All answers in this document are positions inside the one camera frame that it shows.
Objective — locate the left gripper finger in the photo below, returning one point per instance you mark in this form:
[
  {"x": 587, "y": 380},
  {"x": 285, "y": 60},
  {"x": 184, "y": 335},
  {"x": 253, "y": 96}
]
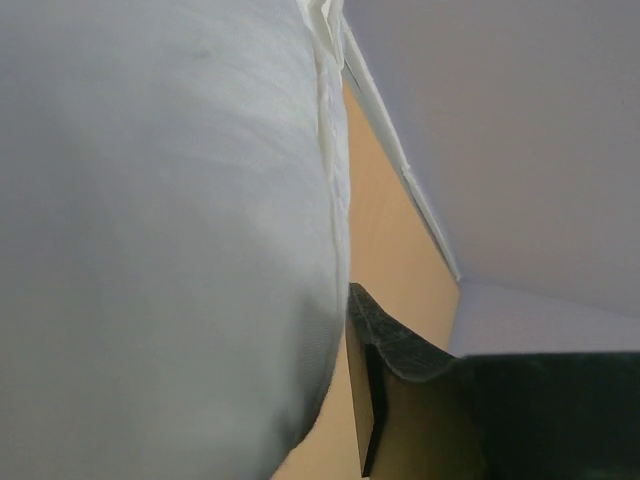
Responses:
[{"x": 422, "y": 413}]

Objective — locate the white long sleeve shirt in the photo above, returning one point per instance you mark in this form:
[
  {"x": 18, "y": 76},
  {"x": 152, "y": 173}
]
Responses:
[{"x": 175, "y": 248}]

